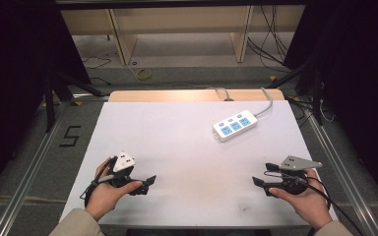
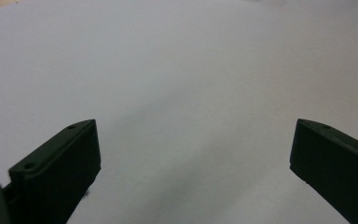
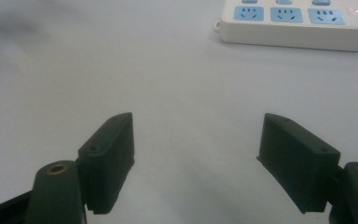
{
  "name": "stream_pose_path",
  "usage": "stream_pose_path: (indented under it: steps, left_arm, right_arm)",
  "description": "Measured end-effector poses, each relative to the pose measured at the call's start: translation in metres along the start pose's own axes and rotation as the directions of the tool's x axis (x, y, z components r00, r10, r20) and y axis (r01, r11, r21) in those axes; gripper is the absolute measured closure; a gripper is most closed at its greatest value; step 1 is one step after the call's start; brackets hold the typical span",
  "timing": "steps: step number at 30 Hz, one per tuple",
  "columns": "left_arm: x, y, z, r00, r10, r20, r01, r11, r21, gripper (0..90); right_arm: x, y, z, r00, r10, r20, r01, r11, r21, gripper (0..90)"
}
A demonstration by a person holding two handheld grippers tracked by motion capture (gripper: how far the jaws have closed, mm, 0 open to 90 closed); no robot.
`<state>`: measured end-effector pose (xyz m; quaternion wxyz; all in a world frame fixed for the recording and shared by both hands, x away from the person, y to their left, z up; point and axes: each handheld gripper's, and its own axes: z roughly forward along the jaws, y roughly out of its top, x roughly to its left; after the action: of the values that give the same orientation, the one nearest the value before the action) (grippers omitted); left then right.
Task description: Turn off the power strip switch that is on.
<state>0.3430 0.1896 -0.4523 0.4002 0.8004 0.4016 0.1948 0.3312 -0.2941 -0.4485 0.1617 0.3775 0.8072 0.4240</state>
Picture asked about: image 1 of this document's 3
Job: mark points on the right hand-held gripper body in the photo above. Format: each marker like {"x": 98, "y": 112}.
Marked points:
{"x": 296, "y": 163}

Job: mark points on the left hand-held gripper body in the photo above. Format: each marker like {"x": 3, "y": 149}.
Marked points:
{"x": 123, "y": 163}

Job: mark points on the person's left hand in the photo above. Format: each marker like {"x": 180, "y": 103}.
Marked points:
{"x": 106, "y": 196}

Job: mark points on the person's right hand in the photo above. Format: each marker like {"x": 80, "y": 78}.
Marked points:
{"x": 306, "y": 201}

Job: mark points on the white power strip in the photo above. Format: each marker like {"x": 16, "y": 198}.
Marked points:
{"x": 234, "y": 126}

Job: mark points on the wooden table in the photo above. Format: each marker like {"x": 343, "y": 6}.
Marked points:
{"x": 164, "y": 95}

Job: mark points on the black tripod stand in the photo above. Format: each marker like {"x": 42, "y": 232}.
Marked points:
{"x": 54, "y": 95}
{"x": 308, "y": 75}

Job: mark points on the dark curtain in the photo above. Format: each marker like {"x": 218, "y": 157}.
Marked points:
{"x": 16, "y": 82}
{"x": 357, "y": 82}

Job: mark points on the light wooden desk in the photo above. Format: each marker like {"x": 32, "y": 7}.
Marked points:
{"x": 177, "y": 19}

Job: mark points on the aluminium floor rail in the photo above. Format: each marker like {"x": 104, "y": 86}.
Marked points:
{"x": 26, "y": 177}
{"x": 344, "y": 177}

